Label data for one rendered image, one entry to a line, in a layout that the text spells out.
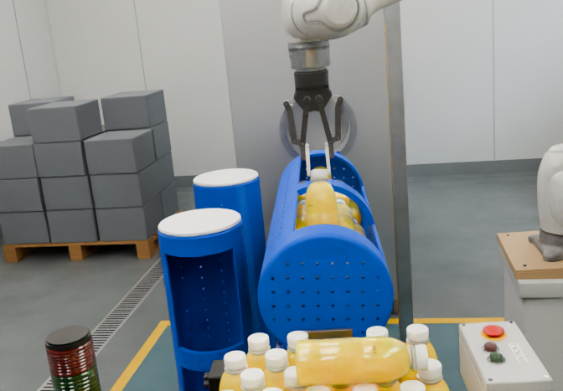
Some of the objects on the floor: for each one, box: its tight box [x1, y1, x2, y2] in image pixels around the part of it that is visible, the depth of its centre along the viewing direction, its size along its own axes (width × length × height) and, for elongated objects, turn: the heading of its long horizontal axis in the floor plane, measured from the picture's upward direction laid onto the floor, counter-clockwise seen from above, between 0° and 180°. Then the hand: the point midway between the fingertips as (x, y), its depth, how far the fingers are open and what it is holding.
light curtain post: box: [383, 2, 414, 343], centre depth 279 cm, size 6×6×170 cm
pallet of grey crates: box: [0, 90, 181, 263], centre depth 529 cm, size 120×80×119 cm
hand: (317, 159), depth 148 cm, fingers closed on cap, 4 cm apart
